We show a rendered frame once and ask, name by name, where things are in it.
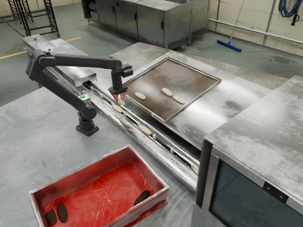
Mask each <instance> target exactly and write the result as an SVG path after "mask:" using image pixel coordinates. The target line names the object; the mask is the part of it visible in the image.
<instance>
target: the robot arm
mask: <svg viewBox="0 0 303 227"><path fill-rule="evenodd" d="M55 66H70V67H87V68H103V69H110V70H112V71H111V79H112V85H113V86H112V87H110V88H108V91H109V92H110V94H111V95H112V96H113V98H114V100H115V101H116V103H118V95H119V94H120V97H121V100H124V97H125V95H126V93H127V90H126V89H128V87H127V86H126V85H125V84H123V83H122V77H123V78H125V77H129V76H132V75H133V69H132V66H131V65H129V64H123V65H122V62H121V61H120V60H118V59H117V58H116V57H114V56H89V55H78V54H63V53H56V52H51V51H42V50H35V51H33V53H32V55H31V57H30V60H29V62H28V65H27V68H26V71H25V73H26V74H27V75H28V77H29V79H31V80H32V81H36V82H38V83H39V84H41V85H42V86H44V87H45V88H46V89H48V90H50V91H51V92H52V93H54V94H55V95H57V96H58V97H60V98H61V99H63V100H64V101H65V102H67V103H68V104H70V105H71V106H73V107H74V108H75V109H76V110H78V111H79V112H78V117H79V125H77V126H76V127H75V128H76V130H77V131H79V132H81V133H83V134H84V135H86V136H91V135H92V134H94V133H95V132H97V131H98V130H99V127H98V126H97V125H95V124H94V121H93V120H92V119H94V118H95V117H96V115H97V111H96V109H95V108H94V107H93V106H92V105H91V104H90V103H89V102H88V101H87V100H82V99H80V98H79V97H77V96H76V95H75V94H74V93H72V92H71V91H69V90H68V89H67V88H65V87H64V86H63V85H61V84H60V83H59V82H57V81H56V80H55V79H53V78H52V77H51V76H49V75H48V74H47V73H46V72H44V71H43V70H44V69H45V68H46V67H55ZM121 76H122V77H121ZM122 93H123V96H122Z"/></svg>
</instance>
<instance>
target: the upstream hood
mask: <svg viewBox="0 0 303 227"><path fill-rule="evenodd" d="M22 40H23V43H24V44H25V45H26V46H27V47H28V48H30V49H31V50H32V51H35V50H42V51H51V52H56V53H63V54H66V52H64V51H63V50H61V49H60V48H59V47H57V46H55V45H54V44H53V43H51V42H50V41H48V40H47V39H45V38H44V37H42V36H41V35H39V34H37V35H33V36H28V37H24V38H22ZM52 68H53V69H54V70H56V71H57V72H58V73H59V74H60V75H62V76H63V77H64V78H65V79H66V80H67V81H69V82H70V83H71V84H72V85H73V86H75V87H78V86H81V85H83V82H86V81H89V80H91V81H95V80H96V81H97V77H96V73H95V72H94V71H92V70H91V69H89V68H87V67H70V66H55V67H52Z"/></svg>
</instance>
